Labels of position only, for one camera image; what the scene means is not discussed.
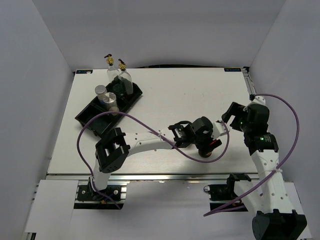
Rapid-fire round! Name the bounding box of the red lid sauce jar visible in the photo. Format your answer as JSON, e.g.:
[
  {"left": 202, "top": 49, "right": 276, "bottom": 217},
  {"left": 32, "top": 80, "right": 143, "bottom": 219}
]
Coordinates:
[{"left": 198, "top": 146, "right": 214, "bottom": 158}]

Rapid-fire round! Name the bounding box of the glass bottle dark sauce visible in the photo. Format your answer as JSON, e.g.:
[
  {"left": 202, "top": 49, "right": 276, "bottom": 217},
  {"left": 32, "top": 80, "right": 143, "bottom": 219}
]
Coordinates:
[{"left": 118, "top": 58, "right": 134, "bottom": 95}]

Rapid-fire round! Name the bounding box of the small jar white label lid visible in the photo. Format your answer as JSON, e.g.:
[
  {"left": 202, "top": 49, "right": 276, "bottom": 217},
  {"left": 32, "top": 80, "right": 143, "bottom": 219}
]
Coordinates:
[{"left": 103, "top": 92, "right": 119, "bottom": 112}]

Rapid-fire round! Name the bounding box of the clear glass oil bottle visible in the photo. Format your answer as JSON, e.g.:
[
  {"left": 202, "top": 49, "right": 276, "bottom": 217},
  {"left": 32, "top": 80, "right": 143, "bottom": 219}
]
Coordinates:
[{"left": 104, "top": 53, "right": 120, "bottom": 82}]

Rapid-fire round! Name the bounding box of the white spice jar silver lid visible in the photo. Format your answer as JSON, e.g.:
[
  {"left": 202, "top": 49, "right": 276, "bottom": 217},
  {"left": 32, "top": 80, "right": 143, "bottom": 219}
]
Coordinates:
[{"left": 94, "top": 85, "right": 107, "bottom": 104}]

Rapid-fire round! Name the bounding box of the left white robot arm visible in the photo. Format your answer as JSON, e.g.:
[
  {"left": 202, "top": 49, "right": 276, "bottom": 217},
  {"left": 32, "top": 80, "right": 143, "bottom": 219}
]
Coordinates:
[{"left": 88, "top": 116, "right": 229, "bottom": 200}]

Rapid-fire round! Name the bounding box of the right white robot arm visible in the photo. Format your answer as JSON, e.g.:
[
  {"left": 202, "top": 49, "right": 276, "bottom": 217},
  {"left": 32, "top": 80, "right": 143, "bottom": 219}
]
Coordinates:
[{"left": 222, "top": 102, "right": 307, "bottom": 240}]

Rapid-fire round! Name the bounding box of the right blue table label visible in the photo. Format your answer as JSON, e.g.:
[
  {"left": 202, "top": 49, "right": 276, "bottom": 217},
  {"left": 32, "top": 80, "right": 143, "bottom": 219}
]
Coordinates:
[{"left": 224, "top": 67, "right": 242, "bottom": 73}]

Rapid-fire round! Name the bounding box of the blue table label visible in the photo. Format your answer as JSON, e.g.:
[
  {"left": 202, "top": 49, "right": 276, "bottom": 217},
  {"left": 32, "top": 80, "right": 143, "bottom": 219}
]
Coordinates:
[
  {"left": 224, "top": 67, "right": 242, "bottom": 73},
  {"left": 75, "top": 69, "right": 93, "bottom": 75}
]

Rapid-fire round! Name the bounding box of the black compartment tray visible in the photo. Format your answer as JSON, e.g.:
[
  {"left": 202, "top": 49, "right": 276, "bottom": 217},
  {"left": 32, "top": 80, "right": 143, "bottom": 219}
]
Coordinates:
[{"left": 75, "top": 80, "right": 143, "bottom": 137}]

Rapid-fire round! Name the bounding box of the left blue table label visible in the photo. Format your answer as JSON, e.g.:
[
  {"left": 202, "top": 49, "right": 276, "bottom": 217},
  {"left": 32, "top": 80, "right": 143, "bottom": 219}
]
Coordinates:
[{"left": 75, "top": 69, "right": 93, "bottom": 75}]

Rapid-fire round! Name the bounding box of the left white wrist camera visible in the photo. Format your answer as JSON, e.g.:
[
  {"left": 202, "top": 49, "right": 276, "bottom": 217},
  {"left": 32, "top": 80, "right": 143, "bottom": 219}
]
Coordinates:
[{"left": 211, "top": 121, "right": 230, "bottom": 140}]

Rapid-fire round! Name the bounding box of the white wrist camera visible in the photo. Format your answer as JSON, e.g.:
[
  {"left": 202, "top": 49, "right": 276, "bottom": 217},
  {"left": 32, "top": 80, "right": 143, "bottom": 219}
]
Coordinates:
[
  {"left": 243, "top": 94, "right": 266, "bottom": 112},
  {"left": 211, "top": 121, "right": 230, "bottom": 140}
]

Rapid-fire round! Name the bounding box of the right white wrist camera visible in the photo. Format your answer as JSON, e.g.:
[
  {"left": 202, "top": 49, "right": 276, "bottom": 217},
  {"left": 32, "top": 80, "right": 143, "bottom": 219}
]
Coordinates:
[{"left": 243, "top": 94, "right": 266, "bottom": 112}]

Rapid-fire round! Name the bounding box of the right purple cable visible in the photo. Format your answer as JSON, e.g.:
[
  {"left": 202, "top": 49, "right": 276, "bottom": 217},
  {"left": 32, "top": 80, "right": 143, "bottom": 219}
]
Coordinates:
[{"left": 203, "top": 93, "right": 300, "bottom": 217}]

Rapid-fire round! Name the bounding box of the purple cable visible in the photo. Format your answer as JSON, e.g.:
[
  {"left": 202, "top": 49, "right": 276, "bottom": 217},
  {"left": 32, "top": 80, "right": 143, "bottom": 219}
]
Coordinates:
[
  {"left": 76, "top": 111, "right": 230, "bottom": 210},
  {"left": 203, "top": 93, "right": 300, "bottom": 217}
]

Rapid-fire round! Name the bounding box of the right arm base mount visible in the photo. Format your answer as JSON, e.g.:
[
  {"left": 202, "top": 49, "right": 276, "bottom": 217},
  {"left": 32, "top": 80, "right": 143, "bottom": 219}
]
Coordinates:
[{"left": 203, "top": 173, "right": 252, "bottom": 211}]

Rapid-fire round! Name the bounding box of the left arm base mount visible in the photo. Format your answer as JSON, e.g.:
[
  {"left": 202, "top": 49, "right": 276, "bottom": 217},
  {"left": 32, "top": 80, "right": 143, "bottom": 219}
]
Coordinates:
[{"left": 73, "top": 182, "right": 124, "bottom": 210}]

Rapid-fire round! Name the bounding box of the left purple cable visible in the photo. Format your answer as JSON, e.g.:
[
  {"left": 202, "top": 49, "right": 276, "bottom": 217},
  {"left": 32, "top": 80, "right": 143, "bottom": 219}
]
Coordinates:
[{"left": 76, "top": 111, "right": 230, "bottom": 210}]

